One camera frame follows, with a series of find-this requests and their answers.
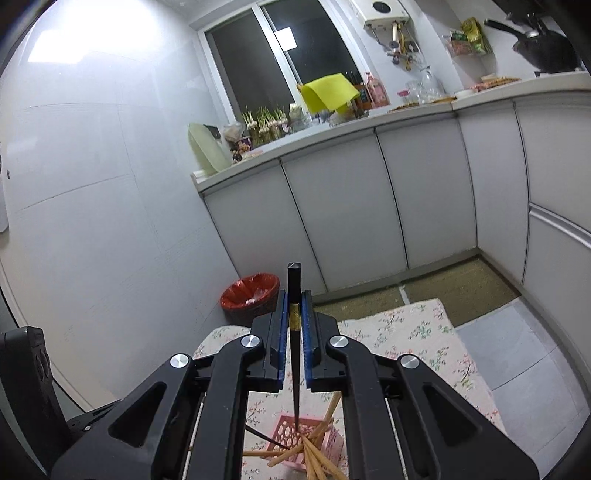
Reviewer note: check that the sprouting garlic bulbs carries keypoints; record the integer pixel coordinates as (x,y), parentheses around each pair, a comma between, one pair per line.
(265,124)

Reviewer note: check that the grey base cabinets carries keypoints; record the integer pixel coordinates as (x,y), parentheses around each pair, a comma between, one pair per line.
(341,194)

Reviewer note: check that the white water heater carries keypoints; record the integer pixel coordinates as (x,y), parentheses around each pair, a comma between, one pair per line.
(383,13)

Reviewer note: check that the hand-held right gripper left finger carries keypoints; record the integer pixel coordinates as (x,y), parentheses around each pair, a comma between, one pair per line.
(281,341)

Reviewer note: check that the trash bin with red bag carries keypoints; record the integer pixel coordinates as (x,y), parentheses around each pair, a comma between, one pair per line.
(249,295)

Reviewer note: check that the pale green cutting board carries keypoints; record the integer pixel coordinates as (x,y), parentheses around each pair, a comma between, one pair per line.
(207,147)

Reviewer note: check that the yellow cloth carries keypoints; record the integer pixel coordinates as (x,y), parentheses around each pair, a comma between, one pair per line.
(328,92)

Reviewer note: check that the grey countertop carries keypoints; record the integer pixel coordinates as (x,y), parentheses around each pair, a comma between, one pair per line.
(323,134)

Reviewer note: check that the grey drawer cabinets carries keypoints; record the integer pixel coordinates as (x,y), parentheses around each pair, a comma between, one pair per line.
(531,152)

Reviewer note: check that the clear glass jar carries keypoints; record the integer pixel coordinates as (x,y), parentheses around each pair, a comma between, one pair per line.
(427,85)

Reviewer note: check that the black chopstick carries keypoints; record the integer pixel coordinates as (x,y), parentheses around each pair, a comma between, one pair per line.
(263,435)
(294,281)

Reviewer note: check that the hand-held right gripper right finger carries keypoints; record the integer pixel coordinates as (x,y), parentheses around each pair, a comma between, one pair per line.
(308,350)

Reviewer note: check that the brown doormat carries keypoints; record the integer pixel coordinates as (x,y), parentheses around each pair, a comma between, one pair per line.
(438,286)

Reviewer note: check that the hanging snack bags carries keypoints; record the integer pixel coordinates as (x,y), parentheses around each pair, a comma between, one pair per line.
(471,39)

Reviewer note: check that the floral tablecloth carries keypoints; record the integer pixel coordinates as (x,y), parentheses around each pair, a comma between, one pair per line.
(406,323)

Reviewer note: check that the sliding glass window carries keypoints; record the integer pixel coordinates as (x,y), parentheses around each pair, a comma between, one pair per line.
(258,60)

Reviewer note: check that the pink perforated utensil holder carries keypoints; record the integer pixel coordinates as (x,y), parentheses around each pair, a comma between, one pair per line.
(281,431)

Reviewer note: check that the clear plastic bag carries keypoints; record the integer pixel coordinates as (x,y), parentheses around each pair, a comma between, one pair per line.
(233,131)

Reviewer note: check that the black wok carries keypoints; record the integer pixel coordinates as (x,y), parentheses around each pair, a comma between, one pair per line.
(549,48)

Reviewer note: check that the dark sauce bottles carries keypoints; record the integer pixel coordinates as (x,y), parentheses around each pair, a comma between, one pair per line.
(358,99)

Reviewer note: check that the pink bottle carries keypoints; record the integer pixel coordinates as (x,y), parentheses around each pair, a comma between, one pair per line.
(376,90)

